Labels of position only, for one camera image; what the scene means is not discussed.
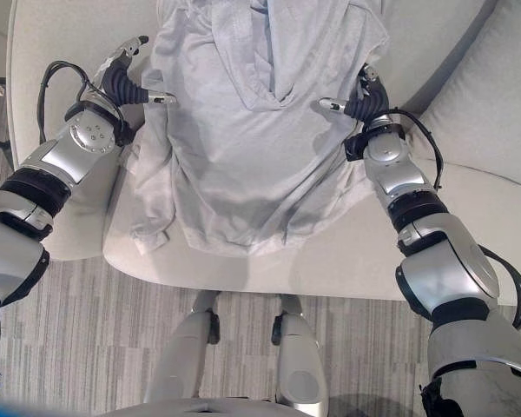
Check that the silver robot torso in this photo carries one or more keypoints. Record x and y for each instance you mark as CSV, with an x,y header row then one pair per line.
x,y
217,408

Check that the right silver robot leg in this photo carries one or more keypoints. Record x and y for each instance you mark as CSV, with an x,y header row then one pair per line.
x,y
299,356

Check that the cream white sofa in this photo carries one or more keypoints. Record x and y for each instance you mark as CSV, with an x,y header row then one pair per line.
x,y
286,143

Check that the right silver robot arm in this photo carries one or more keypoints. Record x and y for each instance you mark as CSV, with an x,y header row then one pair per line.
x,y
434,243

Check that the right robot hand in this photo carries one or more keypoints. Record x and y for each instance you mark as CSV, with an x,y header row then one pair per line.
x,y
370,101

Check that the light grey hooded sweatshirt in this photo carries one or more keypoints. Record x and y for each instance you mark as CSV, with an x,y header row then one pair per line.
x,y
252,130

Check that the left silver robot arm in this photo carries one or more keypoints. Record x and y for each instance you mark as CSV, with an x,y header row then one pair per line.
x,y
48,174

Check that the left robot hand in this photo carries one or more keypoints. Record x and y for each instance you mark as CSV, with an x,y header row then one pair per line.
x,y
122,84

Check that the grey sofa cushion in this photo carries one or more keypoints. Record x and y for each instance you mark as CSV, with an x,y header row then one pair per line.
x,y
482,104

